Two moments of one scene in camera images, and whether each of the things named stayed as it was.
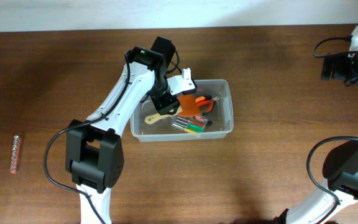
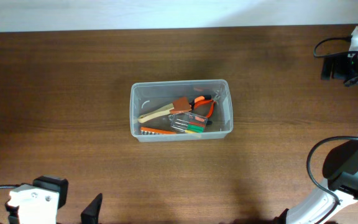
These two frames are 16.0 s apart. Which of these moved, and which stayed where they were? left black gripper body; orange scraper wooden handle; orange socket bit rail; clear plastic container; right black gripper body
Moved: orange socket bit rail; orange scraper wooden handle; left black gripper body
Stayed: right black gripper body; clear plastic container
